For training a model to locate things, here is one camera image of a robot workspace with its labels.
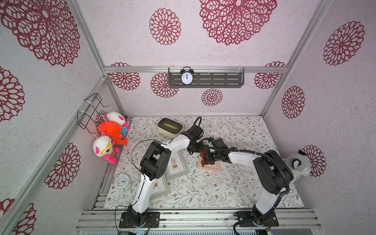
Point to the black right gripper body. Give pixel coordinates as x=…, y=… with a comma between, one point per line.
x=212, y=155

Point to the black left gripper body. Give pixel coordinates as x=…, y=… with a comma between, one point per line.
x=198, y=148

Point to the pink picture frame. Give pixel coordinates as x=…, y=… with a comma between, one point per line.
x=213, y=167

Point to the brown cloth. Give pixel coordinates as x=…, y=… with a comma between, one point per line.
x=205, y=154

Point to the green picture frame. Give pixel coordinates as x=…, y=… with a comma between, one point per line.
x=160, y=188
x=177, y=166

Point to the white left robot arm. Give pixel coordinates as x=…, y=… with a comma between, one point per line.
x=155, y=160

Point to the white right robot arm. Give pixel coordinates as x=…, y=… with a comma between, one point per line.
x=274, y=175

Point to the cream tissue box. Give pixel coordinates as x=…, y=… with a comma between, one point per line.
x=169, y=127

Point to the black alarm clock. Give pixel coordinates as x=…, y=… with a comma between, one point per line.
x=187, y=75

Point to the grey husky plush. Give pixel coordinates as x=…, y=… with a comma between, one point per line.
x=299, y=164

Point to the white pink plush toy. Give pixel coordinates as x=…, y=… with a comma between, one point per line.
x=117, y=118

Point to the orange plush toy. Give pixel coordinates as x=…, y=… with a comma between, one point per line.
x=112, y=130

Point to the white alarm clock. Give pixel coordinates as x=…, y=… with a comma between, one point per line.
x=123, y=183

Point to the white plush with glasses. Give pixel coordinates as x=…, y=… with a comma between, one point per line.
x=104, y=147

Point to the grey wall shelf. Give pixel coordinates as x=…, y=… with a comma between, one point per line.
x=208, y=79

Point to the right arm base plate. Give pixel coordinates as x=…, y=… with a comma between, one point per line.
x=255, y=219

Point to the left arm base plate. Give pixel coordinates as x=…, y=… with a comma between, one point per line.
x=132, y=219

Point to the black wire basket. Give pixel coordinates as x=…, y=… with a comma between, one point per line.
x=90, y=118

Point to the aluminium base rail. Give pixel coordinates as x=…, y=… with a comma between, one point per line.
x=198, y=220

